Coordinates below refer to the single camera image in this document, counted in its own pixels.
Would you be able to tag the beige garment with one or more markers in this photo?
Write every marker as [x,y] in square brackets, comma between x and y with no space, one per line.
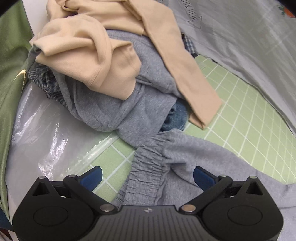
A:
[76,46]

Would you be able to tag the white panel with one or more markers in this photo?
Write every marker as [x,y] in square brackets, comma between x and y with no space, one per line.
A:
[37,18]

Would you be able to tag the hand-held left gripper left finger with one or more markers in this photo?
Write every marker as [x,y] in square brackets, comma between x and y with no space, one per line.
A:
[91,179]

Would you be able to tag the blue denim jeans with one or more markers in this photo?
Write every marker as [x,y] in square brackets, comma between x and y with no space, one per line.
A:
[177,115]

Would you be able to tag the grey printed sheet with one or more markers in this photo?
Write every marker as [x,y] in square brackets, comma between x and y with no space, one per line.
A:
[242,46]

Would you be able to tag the grey sweatpants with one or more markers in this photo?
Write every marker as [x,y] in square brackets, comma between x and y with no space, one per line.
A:
[208,150]

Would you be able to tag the clear plastic bag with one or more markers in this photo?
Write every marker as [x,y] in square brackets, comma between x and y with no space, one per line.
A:
[46,129]

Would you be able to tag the grey garment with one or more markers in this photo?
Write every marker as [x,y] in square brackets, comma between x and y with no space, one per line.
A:
[97,104]

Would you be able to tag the green grid mat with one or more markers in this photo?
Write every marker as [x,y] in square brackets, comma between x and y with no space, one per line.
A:
[242,120]

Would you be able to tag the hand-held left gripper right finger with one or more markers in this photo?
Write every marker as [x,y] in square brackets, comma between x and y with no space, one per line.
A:
[203,178]

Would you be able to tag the plaid shirt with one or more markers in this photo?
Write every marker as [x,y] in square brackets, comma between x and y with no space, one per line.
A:
[46,81]

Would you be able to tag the green cloth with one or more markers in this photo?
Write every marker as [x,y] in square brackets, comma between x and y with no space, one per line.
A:
[9,69]

